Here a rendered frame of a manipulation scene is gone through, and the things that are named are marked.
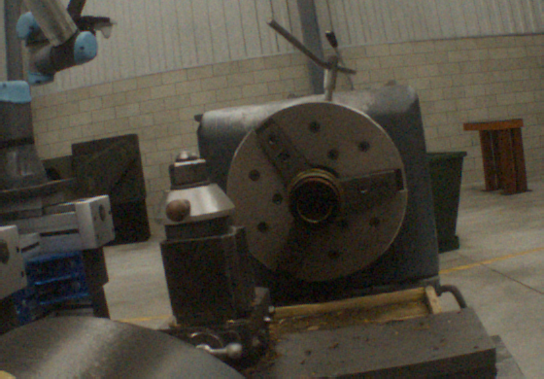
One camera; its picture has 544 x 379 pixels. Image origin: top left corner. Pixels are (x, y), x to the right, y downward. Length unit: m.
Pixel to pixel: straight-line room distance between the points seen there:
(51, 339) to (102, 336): 0.01
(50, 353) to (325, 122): 1.13
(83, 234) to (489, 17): 11.28
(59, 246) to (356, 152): 0.59
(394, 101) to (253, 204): 0.35
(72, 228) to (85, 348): 1.22
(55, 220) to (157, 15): 10.18
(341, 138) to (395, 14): 10.57
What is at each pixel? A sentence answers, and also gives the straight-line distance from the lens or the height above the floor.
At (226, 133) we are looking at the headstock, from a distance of 1.45.
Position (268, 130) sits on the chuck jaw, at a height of 1.20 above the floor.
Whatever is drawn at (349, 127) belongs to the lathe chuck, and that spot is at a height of 1.18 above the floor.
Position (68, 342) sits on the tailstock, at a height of 1.15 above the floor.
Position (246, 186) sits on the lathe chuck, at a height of 1.11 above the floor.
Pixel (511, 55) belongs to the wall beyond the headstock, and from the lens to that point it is 12.36.
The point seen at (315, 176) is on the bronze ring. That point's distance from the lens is 1.15.
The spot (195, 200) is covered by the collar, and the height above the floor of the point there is 1.14.
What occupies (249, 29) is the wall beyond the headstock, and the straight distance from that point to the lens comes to 11.45.
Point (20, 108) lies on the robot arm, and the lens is 1.46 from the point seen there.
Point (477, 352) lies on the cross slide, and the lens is 0.66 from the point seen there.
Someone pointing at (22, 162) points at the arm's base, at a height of 1.21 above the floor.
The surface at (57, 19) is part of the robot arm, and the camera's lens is 1.65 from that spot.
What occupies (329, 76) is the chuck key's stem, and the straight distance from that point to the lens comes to 1.31.
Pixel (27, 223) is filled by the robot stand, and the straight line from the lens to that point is 1.43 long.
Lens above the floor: 1.19
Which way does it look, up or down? 3 degrees down
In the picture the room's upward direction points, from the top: 8 degrees counter-clockwise
